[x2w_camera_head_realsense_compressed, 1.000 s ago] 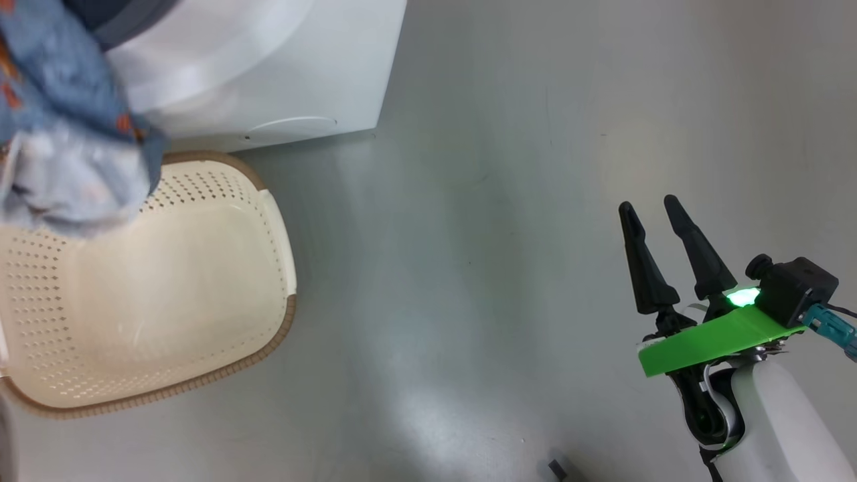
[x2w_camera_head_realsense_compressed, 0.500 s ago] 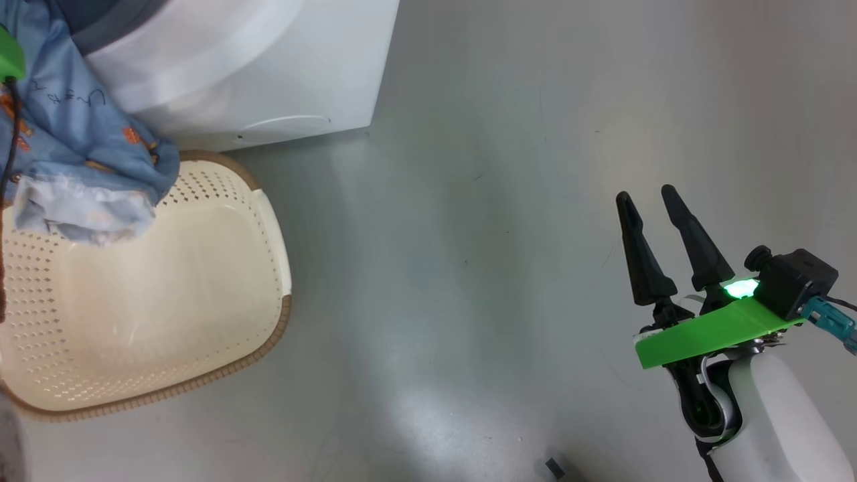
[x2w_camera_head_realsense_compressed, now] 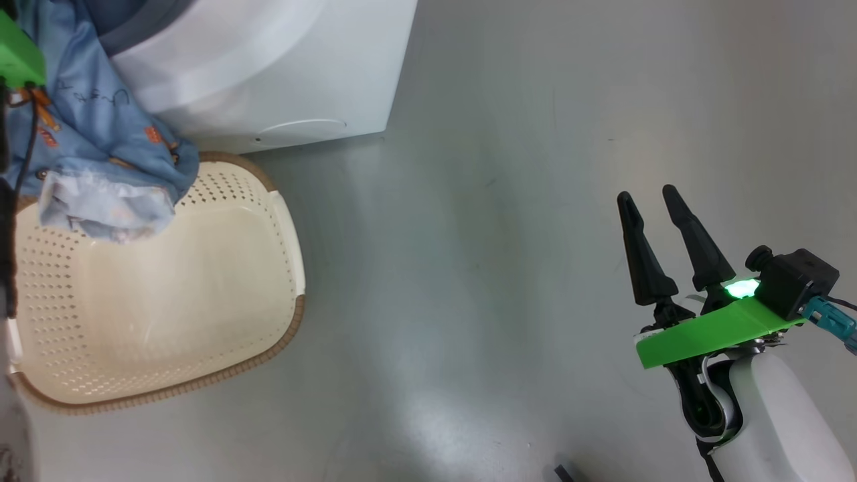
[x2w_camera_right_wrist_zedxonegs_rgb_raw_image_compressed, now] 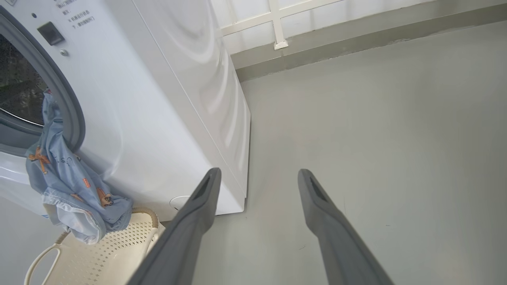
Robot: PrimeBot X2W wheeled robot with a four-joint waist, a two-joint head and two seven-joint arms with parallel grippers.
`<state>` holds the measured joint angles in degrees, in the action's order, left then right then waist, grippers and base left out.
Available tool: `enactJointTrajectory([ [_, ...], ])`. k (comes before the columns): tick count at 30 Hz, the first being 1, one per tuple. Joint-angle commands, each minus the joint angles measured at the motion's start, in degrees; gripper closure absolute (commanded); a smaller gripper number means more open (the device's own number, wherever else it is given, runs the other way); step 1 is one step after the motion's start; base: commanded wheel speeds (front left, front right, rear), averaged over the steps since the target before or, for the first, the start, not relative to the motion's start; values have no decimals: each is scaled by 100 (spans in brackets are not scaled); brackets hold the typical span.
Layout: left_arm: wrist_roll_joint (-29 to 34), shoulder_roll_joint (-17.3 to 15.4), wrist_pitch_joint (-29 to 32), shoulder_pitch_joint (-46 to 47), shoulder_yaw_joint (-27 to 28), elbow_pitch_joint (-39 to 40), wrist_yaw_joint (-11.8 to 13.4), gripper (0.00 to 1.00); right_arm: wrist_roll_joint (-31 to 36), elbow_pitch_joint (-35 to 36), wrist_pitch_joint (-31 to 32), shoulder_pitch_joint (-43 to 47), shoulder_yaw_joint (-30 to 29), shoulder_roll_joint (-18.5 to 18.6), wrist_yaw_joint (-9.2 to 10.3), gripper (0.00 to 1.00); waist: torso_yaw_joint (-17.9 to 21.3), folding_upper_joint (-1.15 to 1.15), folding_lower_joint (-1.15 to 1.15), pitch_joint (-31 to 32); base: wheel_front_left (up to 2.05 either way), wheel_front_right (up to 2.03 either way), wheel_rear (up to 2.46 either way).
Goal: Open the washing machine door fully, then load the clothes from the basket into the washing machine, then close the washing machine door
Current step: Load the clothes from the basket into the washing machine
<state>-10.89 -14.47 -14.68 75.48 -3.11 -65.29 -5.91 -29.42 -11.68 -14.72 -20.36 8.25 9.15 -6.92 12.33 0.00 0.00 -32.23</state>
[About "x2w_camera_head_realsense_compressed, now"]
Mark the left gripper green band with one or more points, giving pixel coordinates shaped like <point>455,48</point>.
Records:
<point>17,53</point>

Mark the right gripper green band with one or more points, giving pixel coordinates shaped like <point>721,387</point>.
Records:
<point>710,331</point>

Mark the blue garment with handwriting print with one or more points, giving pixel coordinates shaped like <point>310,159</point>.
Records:
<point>100,147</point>

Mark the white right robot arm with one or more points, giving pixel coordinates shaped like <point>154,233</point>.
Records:
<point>783,422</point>

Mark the grey rubber door gasket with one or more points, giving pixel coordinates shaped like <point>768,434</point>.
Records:
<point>140,23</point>

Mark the white front-load washing machine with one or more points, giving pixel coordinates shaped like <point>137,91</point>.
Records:
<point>268,60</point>

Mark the cream perforated laundry basket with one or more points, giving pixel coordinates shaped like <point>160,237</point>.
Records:
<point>167,288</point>

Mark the round white filter cover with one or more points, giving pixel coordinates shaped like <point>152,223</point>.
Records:
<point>301,130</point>

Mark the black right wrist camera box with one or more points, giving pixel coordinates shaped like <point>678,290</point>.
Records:
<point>793,281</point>

